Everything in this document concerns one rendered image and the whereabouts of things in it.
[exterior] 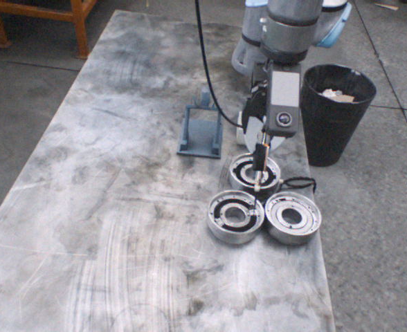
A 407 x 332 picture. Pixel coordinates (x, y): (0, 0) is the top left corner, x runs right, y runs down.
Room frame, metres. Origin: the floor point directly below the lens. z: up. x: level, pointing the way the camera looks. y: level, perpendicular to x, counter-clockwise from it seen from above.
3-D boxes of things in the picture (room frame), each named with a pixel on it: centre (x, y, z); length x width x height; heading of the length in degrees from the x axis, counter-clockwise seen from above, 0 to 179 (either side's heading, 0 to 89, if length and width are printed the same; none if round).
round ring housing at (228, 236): (0.49, -0.06, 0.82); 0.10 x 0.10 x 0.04
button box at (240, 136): (0.77, -0.09, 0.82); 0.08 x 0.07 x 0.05; 1
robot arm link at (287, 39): (0.58, -0.09, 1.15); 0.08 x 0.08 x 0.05
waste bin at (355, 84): (1.72, -0.56, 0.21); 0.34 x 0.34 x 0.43
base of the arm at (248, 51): (1.11, -0.10, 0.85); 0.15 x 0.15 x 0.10
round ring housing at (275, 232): (0.51, -0.17, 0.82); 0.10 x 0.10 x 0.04
